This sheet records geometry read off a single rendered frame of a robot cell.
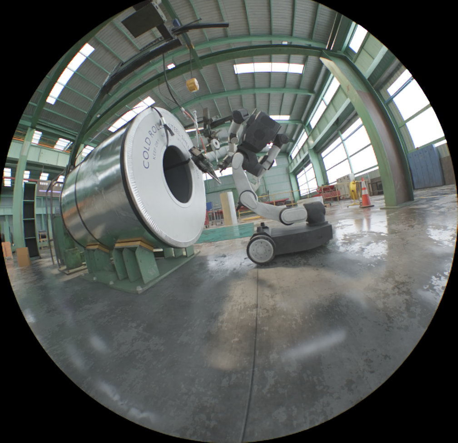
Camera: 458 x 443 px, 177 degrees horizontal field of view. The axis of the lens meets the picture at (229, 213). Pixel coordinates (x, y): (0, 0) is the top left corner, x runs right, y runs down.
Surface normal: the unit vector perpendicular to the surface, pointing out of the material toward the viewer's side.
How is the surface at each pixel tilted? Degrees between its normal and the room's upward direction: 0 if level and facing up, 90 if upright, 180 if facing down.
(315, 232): 90
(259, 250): 90
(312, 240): 90
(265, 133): 119
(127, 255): 90
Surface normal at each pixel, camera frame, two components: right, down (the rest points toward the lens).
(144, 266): 0.97, -0.17
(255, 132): -0.01, 0.48
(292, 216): -0.28, 0.04
